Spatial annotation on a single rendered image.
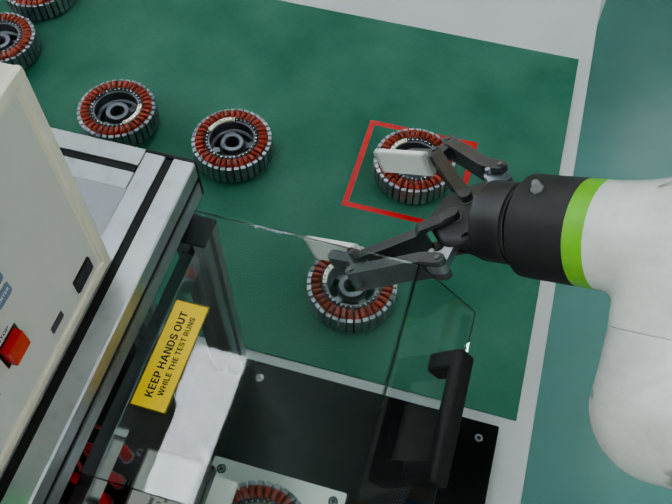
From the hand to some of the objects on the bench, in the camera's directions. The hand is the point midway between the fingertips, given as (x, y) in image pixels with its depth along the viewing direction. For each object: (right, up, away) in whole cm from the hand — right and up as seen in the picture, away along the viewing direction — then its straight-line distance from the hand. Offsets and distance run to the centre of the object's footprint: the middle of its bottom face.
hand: (354, 203), depth 84 cm
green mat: (-18, +11, +31) cm, 37 cm away
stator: (+9, +6, +28) cm, 30 cm away
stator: (-34, +14, +32) cm, 49 cm away
